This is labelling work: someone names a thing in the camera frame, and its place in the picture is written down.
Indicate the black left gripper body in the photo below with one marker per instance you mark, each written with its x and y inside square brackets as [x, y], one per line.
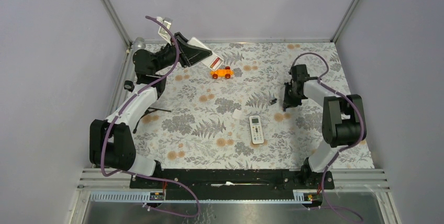
[166, 57]

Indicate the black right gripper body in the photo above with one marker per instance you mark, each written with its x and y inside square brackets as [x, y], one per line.
[298, 98]

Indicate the white battery cover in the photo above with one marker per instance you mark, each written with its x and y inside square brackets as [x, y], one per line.
[237, 114]

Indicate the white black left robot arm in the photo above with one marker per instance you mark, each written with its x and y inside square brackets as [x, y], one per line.
[112, 139]

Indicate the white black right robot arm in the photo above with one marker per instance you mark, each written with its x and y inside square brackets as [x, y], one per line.
[343, 121]

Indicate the black batteries pair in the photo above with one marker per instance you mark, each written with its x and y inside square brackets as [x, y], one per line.
[273, 101]

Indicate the white remote with screen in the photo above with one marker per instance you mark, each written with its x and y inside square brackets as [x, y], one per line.
[256, 130]

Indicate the silver microphone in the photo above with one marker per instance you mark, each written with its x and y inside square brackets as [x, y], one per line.
[129, 76]

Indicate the floral patterned table mat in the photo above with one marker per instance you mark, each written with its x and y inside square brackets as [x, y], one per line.
[192, 126]

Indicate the orange toy car chassis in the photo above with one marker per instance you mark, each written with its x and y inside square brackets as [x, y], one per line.
[226, 73]

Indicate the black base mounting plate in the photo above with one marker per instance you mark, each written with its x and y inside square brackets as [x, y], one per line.
[238, 184]

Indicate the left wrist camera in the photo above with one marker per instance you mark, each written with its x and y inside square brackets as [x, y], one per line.
[166, 22]

